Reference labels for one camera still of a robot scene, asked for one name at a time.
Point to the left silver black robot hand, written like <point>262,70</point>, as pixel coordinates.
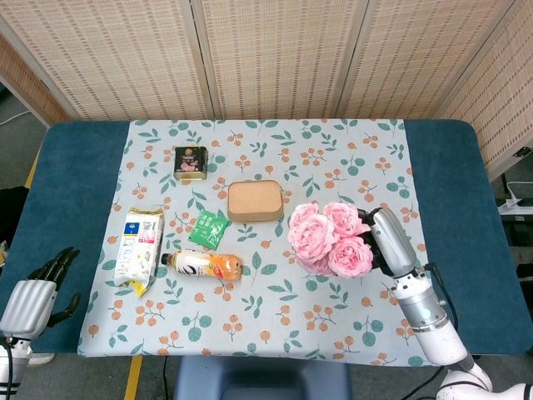
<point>29,302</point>

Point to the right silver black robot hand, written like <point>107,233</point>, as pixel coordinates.
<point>391,241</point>

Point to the pink flower bouquet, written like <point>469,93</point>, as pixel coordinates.
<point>312,235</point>

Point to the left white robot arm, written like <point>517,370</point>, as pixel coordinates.
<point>12,366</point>

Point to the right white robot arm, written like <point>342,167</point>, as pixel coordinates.
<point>433,321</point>

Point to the floral leaf print tablecloth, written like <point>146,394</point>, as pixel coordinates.
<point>266,316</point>

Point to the white shoe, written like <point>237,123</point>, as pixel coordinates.
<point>41,358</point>

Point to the black rounded object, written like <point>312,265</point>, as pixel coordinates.
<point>12,212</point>

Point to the white snack package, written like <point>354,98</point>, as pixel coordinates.
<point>139,248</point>

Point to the blue velvet table cover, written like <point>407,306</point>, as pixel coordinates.
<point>75,179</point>

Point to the brown lidded lunch box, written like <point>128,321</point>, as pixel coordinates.
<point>254,201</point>

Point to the black screen hinge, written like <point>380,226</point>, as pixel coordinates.
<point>521,152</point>

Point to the orange drink plastic bottle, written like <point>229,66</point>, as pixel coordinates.
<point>204,266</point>

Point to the green tea sachet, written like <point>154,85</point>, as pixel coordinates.
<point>209,230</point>

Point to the blue padded chair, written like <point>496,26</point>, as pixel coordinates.
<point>262,381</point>

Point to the black gold tea tin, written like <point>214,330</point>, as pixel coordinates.
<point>190,163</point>

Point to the bamboo folding screen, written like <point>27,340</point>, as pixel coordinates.
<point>266,58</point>

